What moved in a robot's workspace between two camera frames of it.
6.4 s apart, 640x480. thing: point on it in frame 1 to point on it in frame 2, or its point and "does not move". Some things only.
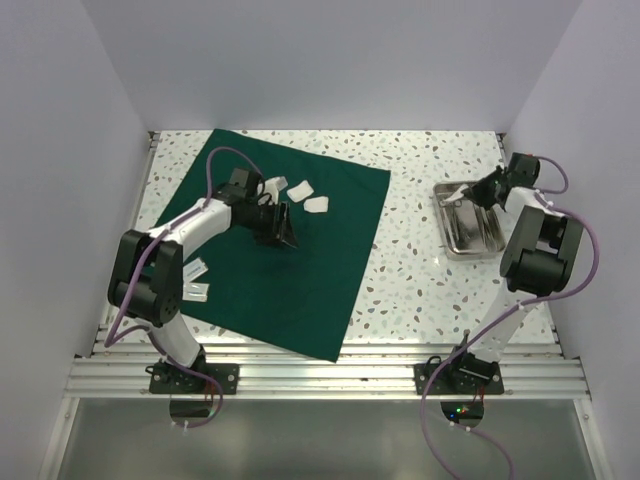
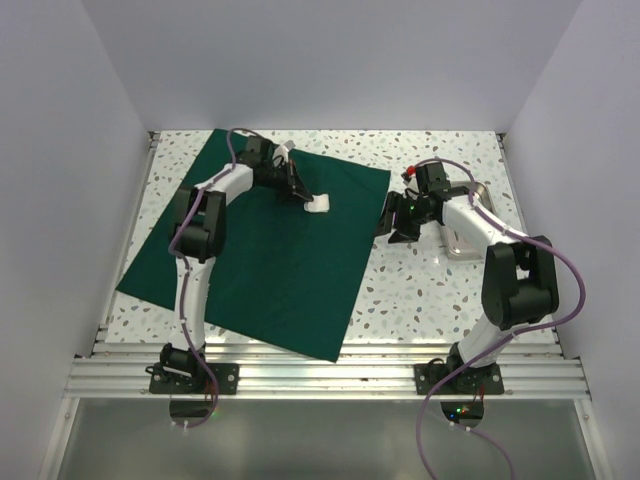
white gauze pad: [316, 205] does not move
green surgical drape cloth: [302, 297] does not move
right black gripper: [475, 192] to [404, 233]
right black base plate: [453, 382] does not move
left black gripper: [277, 231] to [292, 185]
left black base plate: [169, 379] does not move
